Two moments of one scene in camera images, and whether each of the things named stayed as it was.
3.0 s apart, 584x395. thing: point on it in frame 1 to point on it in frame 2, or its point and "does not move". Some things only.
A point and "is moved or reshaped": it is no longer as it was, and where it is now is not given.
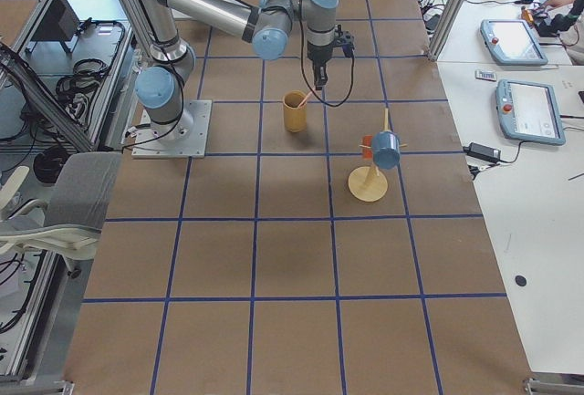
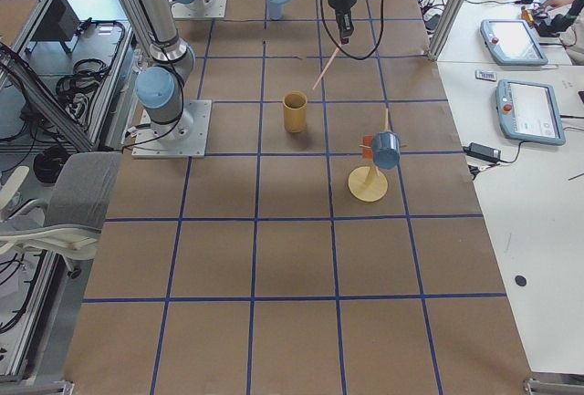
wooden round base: [365, 183] does not move
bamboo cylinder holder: [295, 115] does not move
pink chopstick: [304, 100] is moved or reshaped
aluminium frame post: [453, 5] does not move
